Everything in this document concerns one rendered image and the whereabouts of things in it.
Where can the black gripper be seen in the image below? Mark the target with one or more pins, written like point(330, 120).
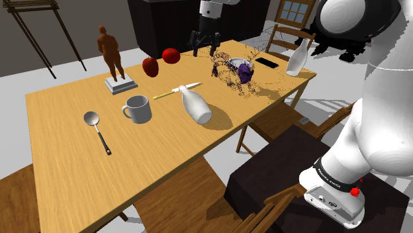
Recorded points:
point(206, 27)

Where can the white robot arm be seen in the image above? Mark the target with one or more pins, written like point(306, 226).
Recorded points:
point(384, 122)

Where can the red tomato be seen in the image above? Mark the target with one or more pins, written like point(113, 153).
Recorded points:
point(171, 55)

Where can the black cabinet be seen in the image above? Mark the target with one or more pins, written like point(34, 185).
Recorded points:
point(167, 25)

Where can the dark red apple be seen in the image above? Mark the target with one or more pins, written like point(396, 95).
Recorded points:
point(150, 67)

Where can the white bottle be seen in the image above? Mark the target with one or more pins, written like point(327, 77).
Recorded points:
point(297, 61)
point(196, 106)

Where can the black phone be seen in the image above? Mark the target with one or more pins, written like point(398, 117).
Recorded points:
point(267, 63)

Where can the wooden chair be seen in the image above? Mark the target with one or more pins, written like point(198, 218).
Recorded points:
point(184, 200)
point(277, 119)
point(17, 203)
point(284, 32)

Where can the grey mug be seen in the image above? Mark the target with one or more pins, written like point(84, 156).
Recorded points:
point(140, 111)

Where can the brown human figure statue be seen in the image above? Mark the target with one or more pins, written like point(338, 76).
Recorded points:
point(111, 55)

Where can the wooden framed window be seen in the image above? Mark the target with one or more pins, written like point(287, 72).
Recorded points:
point(294, 11)

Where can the dark robot stand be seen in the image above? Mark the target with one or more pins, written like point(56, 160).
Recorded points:
point(274, 167)

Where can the wooden table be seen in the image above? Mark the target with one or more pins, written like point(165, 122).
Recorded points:
point(129, 180)

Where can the dark wooden rack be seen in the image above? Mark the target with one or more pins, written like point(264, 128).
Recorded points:
point(30, 8)

